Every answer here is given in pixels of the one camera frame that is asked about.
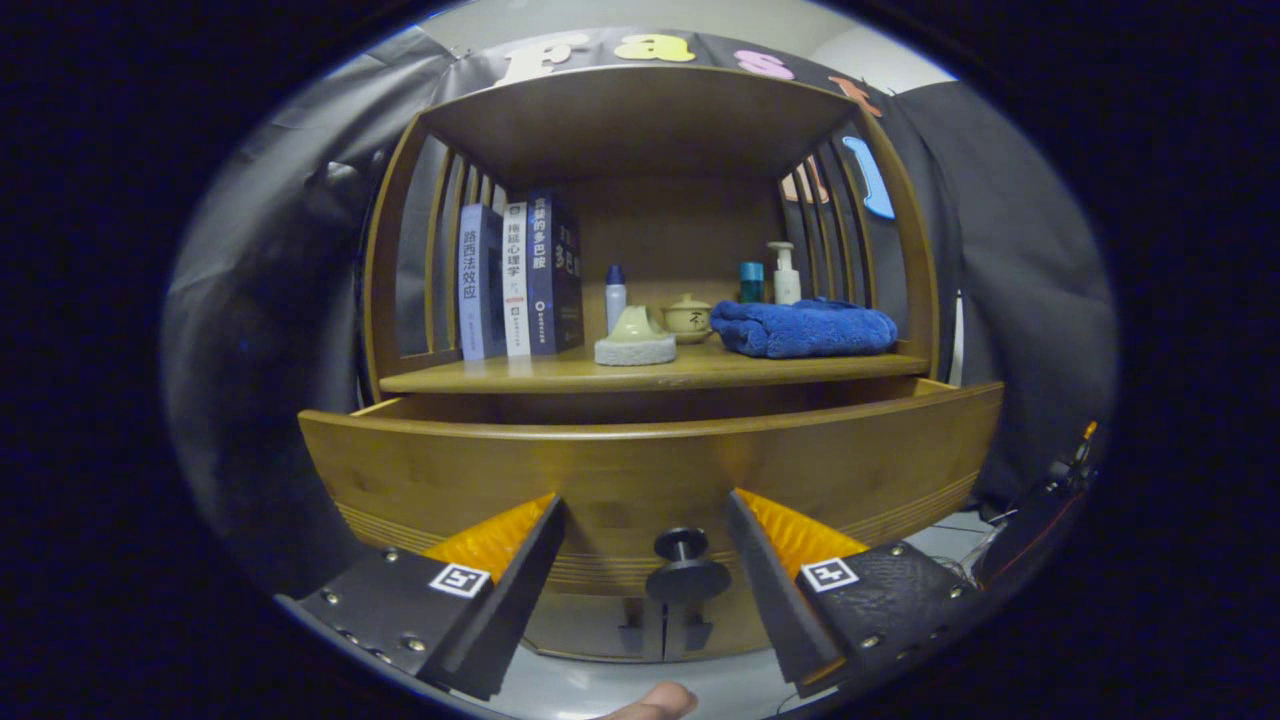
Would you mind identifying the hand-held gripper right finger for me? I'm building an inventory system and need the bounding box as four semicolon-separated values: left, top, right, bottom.
724;488;1001;699

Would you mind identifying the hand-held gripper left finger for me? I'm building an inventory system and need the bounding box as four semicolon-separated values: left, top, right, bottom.
275;492;568;701

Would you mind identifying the wooden drawer with black knob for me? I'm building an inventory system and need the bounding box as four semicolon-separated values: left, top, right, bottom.
298;378;1005;606

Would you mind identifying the pale green handled scrubber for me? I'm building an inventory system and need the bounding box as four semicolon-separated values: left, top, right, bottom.
594;305;678;367

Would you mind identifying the wooden cabinet door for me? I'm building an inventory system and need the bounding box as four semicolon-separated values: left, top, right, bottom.
663;590;771;661
520;595;666;663

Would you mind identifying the wooden countertop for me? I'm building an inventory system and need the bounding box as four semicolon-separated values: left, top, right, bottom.
378;340;931;395

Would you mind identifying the wooden cabinet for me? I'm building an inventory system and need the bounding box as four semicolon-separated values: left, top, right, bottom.
360;65;943;663

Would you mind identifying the folded blue towel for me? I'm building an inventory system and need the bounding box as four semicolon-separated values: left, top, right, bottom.
710;298;899;359

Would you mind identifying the beige lidded teacup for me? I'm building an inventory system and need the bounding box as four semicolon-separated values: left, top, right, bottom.
662;293;714;345

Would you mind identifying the white book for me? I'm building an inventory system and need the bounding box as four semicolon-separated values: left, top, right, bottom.
502;201;531;358

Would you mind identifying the white pump bottle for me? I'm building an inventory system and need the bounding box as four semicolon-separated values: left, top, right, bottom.
767;241;803;306

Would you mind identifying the pale blue book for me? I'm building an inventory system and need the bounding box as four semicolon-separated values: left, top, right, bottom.
458;203;507;361

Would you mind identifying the dark blue book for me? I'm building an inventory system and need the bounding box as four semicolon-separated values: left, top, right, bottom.
526;190;585;356

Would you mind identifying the black device with orange tip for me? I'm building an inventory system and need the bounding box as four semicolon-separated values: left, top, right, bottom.
1040;420;1101;501

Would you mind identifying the tangle of floor cables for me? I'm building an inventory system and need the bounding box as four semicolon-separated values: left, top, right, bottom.
920;505;1011;591

